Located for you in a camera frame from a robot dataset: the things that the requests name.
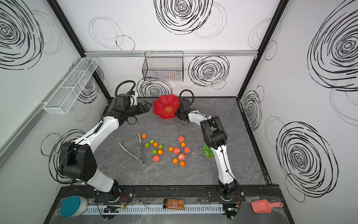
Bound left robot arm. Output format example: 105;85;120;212
58;101;152;202

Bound red peach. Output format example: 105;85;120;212
153;155;160;162

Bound green-tipped metal tongs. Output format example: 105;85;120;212
118;132;147;168

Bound white cable duct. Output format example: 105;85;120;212
83;204;224;216

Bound black wire basket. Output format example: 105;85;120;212
142;51;184;82

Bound white wire shelf basket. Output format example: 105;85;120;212
43;57;98;115

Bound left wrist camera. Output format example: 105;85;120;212
127;91;139;106

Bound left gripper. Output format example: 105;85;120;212
125;101;152;119

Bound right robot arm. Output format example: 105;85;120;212
174;99;241;201

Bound pink plastic scoop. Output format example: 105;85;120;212
251;200;283;214

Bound green grape bunch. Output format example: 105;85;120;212
202;144;214;159

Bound teal lidded container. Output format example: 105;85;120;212
60;195;88;217

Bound red flower-shaped bowl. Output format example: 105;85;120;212
153;94;180;119

